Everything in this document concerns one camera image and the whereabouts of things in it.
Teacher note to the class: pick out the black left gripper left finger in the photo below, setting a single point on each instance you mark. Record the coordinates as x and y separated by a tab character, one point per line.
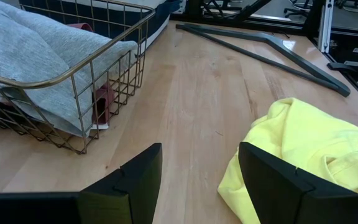
129	193

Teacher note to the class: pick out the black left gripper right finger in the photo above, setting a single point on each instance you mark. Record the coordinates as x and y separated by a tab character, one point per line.
278	193

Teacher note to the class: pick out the yellow cloth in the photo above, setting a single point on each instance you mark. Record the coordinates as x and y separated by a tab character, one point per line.
315	140

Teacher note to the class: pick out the maroon cloth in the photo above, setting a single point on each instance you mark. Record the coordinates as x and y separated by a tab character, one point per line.
102	105

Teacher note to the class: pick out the grey cloth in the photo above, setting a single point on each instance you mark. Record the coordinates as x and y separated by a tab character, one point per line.
36	53

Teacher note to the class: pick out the grey clothes hanger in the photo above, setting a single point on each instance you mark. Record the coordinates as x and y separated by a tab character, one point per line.
306	63

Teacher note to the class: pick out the black office chair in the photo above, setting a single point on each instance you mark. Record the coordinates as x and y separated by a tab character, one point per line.
297	12

